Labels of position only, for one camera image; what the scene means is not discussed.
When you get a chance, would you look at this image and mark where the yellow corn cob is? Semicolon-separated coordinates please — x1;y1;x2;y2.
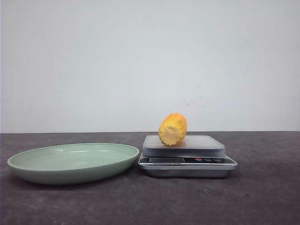
158;113;188;146

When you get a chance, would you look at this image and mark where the silver digital kitchen scale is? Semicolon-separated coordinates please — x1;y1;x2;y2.
138;135;238;178

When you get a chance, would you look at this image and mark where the green oval plate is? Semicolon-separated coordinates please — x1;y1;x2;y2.
7;143;139;185

